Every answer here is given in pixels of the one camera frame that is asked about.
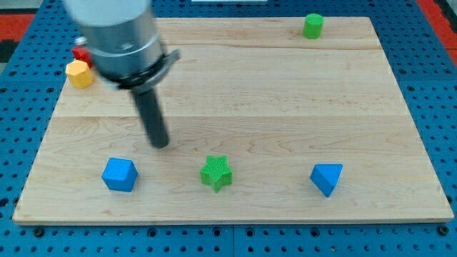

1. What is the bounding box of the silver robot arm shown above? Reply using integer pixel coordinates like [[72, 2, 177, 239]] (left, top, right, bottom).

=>
[[64, 0, 180, 89]]

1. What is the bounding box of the wooden board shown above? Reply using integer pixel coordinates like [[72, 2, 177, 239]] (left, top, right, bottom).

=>
[[13, 17, 454, 226]]

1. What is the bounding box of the green star block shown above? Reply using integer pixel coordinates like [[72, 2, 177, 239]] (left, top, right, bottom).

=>
[[200, 155, 233, 193]]

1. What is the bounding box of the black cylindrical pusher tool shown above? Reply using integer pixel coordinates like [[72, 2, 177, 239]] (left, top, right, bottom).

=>
[[131, 88, 169, 148]]

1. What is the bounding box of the blue triangle block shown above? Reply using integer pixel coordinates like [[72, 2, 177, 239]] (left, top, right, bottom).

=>
[[310, 163, 343, 198]]

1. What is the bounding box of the blue cube block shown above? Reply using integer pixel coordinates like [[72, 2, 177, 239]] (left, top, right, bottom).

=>
[[101, 158, 138, 192]]

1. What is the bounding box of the green cylinder block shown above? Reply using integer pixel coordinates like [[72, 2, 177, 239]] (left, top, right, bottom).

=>
[[302, 14, 324, 39]]

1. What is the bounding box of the yellow hexagon block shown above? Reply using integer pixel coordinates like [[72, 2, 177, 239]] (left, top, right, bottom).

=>
[[65, 60, 94, 89]]

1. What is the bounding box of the red block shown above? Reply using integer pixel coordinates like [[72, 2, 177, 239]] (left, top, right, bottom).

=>
[[71, 46, 93, 69]]

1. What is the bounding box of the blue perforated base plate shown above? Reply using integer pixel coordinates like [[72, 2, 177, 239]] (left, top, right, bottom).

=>
[[1, 0, 456, 256]]

